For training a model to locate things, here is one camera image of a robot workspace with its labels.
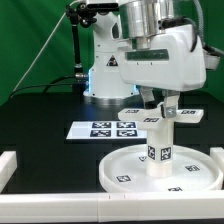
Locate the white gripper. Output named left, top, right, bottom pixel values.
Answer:
left=116, top=25, right=206, bottom=118

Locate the white cross-shaped table base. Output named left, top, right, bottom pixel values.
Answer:
left=118, top=107, right=204, bottom=130

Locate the white round table top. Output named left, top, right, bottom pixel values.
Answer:
left=99, top=144, right=224, bottom=193

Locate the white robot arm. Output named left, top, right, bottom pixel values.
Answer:
left=87, top=0, right=224, bottom=118

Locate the white right fence block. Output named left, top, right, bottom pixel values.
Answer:
left=210, top=147, right=224, bottom=176

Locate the white fence block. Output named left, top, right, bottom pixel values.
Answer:
left=0, top=151, right=17, bottom=193
left=210, top=147, right=224, bottom=176

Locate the white marker sheet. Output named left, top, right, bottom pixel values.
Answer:
left=66, top=121, right=146, bottom=140

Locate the white front fence bar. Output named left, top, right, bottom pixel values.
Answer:
left=0, top=190, right=224, bottom=223

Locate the white left fence block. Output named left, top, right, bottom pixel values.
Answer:
left=0, top=151, right=17, bottom=193

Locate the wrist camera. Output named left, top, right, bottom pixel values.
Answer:
left=204, top=45, right=224, bottom=70

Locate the black cable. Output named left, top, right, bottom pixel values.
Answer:
left=9, top=75, right=90, bottom=99

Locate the black camera stand pole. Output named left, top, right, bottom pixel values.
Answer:
left=65, top=2, right=97, bottom=85

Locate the white cable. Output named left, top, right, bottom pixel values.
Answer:
left=12, top=0, right=88, bottom=93

